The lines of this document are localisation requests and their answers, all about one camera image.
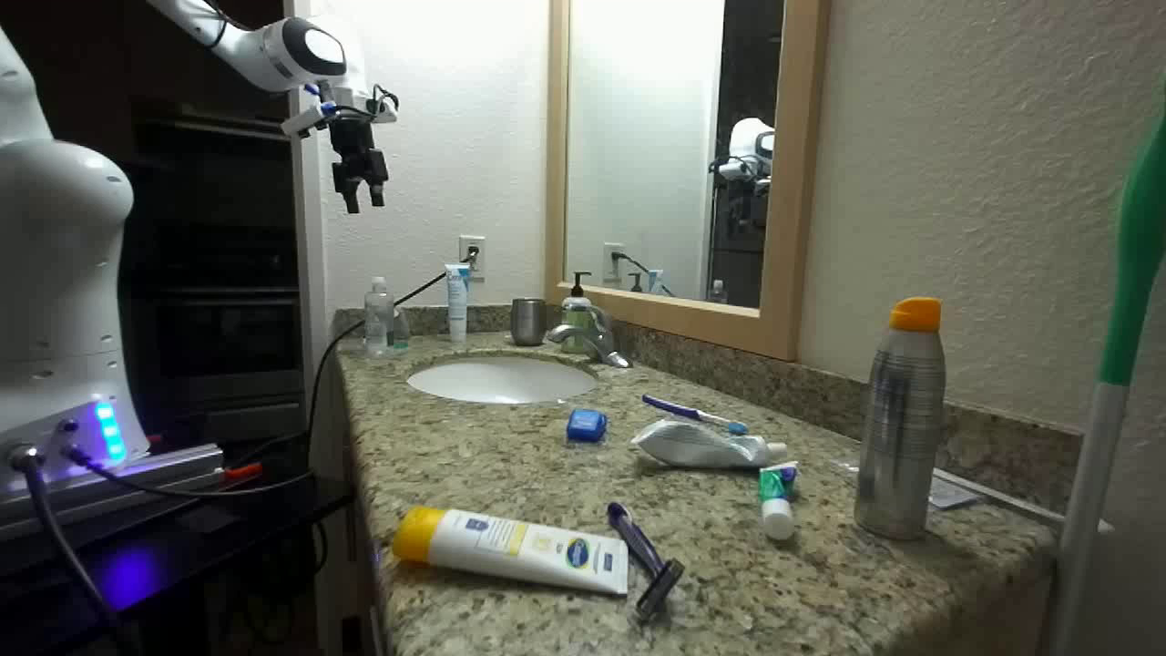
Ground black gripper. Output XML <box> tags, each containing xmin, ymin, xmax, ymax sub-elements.
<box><xmin>326</xmin><ymin>112</ymin><xmax>387</xmax><ymax>216</ymax></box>

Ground white toothpaste tube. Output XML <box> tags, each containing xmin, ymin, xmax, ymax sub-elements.
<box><xmin>631</xmin><ymin>420</ymin><xmax>790</xmax><ymax>470</ymax></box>

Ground tall white blue tube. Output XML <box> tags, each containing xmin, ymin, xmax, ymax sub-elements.
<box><xmin>445</xmin><ymin>263</ymin><xmax>471</xmax><ymax>341</ymax></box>

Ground yellow capped lotion tube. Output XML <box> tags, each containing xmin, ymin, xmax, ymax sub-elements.
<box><xmin>390</xmin><ymin>506</ymin><xmax>631</xmax><ymax>598</ymax></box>

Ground small green toothpaste tube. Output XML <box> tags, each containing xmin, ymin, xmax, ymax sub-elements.
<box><xmin>758</xmin><ymin>462</ymin><xmax>799</xmax><ymax>544</ymax></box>

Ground clear plastic bottle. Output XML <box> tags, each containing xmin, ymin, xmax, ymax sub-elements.
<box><xmin>363</xmin><ymin>278</ymin><xmax>393</xmax><ymax>357</ymax></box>

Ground grey metal cup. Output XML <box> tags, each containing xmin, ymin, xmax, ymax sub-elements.
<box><xmin>511</xmin><ymin>298</ymin><xmax>544</xmax><ymax>346</ymax></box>

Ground white oval sink basin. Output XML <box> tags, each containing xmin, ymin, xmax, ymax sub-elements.
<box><xmin>409</xmin><ymin>353</ymin><xmax>598</xmax><ymax>403</ymax></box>

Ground green soap pump bottle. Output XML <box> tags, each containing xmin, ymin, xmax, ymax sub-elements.
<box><xmin>562</xmin><ymin>268</ymin><xmax>595</xmax><ymax>353</ymax></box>

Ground chrome faucet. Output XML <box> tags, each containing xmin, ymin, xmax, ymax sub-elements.
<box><xmin>545</xmin><ymin>304</ymin><xmax>626</xmax><ymax>369</ymax></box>

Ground wood framed mirror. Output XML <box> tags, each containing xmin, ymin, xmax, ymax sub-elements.
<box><xmin>545</xmin><ymin>0</ymin><xmax>829</xmax><ymax>361</ymax></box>

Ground blue floss container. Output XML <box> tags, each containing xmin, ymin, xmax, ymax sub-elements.
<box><xmin>566</xmin><ymin>406</ymin><xmax>608</xmax><ymax>443</ymax></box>

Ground wooden vanity cabinet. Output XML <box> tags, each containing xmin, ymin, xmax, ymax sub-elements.
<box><xmin>309</xmin><ymin>357</ymin><xmax>387</xmax><ymax>656</ymax></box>

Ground blue toothbrush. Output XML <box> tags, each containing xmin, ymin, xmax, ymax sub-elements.
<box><xmin>640</xmin><ymin>392</ymin><xmax>745</xmax><ymax>437</ymax></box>

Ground silver orange capped spray can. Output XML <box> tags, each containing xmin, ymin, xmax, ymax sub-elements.
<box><xmin>855</xmin><ymin>296</ymin><xmax>947</xmax><ymax>538</ymax></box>

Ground white wall outlet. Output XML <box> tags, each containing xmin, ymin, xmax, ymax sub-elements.
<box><xmin>455</xmin><ymin>233</ymin><xmax>489</xmax><ymax>282</ymax></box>

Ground black power cable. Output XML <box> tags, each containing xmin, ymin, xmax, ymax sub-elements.
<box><xmin>11</xmin><ymin>257</ymin><xmax>482</xmax><ymax>504</ymax></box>

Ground aluminium robot base mount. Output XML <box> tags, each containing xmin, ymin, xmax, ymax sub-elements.
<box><xmin>0</xmin><ymin>443</ymin><xmax>221</xmax><ymax>533</ymax></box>

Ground green white mop handle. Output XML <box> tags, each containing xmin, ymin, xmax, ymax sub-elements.
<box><xmin>1048</xmin><ymin>112</ymin><xmax>1166</xmax><ymax>656</ymax></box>

